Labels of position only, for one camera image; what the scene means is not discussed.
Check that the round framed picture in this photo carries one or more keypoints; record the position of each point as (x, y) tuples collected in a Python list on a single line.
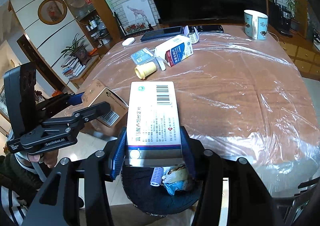
[(52, 12)]

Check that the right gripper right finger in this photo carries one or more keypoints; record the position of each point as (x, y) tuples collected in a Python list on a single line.
[(187, 152)]

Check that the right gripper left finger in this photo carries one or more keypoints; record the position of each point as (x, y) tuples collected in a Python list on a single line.
[(117, 155)]

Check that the wooden side table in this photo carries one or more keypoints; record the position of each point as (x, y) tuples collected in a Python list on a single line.
[(77, 81)]

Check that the person's left hand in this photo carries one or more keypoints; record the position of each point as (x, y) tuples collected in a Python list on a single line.
[(49, 158)]

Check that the stack of books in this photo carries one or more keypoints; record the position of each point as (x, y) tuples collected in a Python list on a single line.
[(72, 67)]

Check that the potted plant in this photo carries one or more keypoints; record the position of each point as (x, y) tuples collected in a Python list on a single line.
[(78, 50)]

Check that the black trash bin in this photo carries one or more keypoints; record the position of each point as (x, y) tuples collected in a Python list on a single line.
[(155, 200)]

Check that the white plastic strip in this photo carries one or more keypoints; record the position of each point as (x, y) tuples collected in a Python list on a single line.
[(161, 63)]

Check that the clear floss pick box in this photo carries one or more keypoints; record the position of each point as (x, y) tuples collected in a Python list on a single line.
[(142, 56)]

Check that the brown cardboard box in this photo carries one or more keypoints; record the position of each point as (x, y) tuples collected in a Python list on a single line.
[(111, 109)]

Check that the glass display cabinet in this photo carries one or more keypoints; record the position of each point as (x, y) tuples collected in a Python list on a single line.
[(90, 22)]

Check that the white computer mouse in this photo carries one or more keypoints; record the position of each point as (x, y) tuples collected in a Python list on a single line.
[(128, 41)]

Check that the crumpled blue white wrapper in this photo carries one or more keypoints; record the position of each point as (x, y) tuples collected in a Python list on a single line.
[(176, 178)]

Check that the white blue medicine carton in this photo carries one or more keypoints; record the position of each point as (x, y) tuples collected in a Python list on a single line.
[(174, 50)]

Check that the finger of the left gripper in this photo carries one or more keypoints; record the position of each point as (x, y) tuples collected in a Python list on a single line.
[(73, 99), (92, 112)]

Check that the teal patterned mug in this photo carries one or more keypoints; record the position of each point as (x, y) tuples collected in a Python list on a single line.
[(256, 24)]

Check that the black remote control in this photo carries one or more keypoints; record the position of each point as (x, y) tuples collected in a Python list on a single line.
[(214, 28)]

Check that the purple hair roller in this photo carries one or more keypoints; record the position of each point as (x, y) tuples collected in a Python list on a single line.
[(156, 178)]

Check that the yellow plastic cup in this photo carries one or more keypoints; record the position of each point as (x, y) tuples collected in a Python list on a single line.
[(144, 70)]

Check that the white medicine box with barcode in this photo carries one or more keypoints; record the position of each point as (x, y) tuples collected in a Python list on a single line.
[(153, 136)]

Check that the giraffe painting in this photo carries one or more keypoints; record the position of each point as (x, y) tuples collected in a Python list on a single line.
[(138, 10)]

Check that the flower picture on stand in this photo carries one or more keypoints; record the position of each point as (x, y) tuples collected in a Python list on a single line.
[(136, 28)]

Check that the black coffee machine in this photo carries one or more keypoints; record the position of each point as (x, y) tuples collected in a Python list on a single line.
[(279, 17)]

